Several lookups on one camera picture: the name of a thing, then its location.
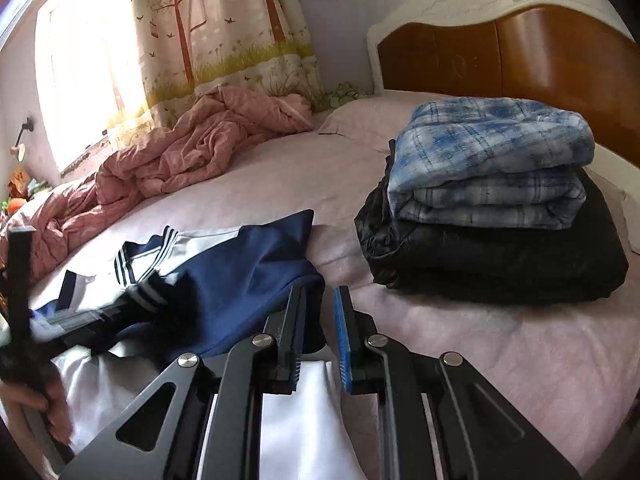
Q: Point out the wall lamp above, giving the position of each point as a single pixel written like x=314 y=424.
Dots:
x=19 y=151

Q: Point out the folded blue plaid shirt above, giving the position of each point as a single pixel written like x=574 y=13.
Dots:
x=475 y=170

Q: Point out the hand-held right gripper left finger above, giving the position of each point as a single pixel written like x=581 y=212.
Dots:
x=292 y=340

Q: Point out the crumpled pink quilt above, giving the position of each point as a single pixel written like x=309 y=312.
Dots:
x=175 y=155

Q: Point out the green patterned cloth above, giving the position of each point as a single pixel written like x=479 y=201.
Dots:
x=347 y=95

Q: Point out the tree print curtain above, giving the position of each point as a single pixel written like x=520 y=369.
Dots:
x=215 y=35

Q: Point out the window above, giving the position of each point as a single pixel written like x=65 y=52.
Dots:
x=80 y=85

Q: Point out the pink pillow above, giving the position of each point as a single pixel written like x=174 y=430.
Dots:
x=370 y=120

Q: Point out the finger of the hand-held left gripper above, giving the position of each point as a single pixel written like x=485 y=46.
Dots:
x=100 y=322

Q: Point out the orange plush toy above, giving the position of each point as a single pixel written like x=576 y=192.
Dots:
x=15 y=205

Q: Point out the folded black clothes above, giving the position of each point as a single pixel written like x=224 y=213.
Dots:
x=500 y=265

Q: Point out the white and navy baseball jacket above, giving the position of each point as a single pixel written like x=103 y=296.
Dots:
x=240 y=270

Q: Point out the wooden headboard with white frame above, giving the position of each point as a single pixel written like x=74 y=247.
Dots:
x=550 y=55

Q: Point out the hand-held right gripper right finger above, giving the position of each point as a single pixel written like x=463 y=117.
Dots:
x=344 y=340

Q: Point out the person's left hand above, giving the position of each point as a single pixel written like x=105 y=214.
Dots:
x=35 y=405

